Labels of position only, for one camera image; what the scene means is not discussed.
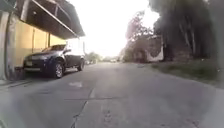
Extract grey concrete road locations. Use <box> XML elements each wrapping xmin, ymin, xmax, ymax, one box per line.
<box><xmin>0</xmin><ymin>61</ymin><xmax>224</xmax><ymax>128</ymax></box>

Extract reddish leafy tree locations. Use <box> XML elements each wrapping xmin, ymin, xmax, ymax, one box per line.
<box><xmin>121</xmin><ymin>10</ymin><xmax>155</xmax><ymax>63</ymax></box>

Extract dark blue suv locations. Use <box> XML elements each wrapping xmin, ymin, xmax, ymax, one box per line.
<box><xmin>22</xmin><ymin>43</ymin><xmax>86</xmax><ymax>80</ymax></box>

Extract grassy roadside verge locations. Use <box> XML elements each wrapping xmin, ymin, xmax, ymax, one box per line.
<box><xmin>146</xmin><ymin>59</ymin><xmax>224</xmax><ymax>84</ymax></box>

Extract dense dark trees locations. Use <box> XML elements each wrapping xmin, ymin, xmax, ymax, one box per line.
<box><xmin>148</xmin><ymin>0</ymin><xmax>224</xmax><ymax>62</ymax></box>

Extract yellow wall building with awning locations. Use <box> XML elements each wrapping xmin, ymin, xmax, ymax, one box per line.
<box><xmin>0</xmin><ymin>0</ymin><xmax>86</xmax><ymax>81</ymax></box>

